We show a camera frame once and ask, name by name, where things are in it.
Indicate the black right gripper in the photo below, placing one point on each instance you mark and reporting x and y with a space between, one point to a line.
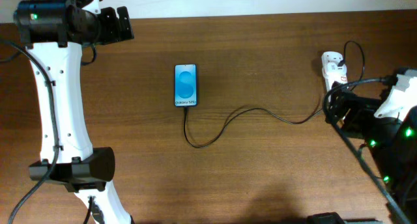
339 100

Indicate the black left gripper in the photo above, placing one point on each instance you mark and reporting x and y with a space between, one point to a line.
115 34

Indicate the blue Galaxy smartphone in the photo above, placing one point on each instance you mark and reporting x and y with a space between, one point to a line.
186 87

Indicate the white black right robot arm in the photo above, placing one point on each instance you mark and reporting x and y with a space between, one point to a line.
385 147

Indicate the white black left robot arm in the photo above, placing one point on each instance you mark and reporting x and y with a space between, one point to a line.
53 34

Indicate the white USB charger adapter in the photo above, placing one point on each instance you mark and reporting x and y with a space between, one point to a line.
332 69

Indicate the white power strip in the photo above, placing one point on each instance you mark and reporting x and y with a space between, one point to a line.
332 56

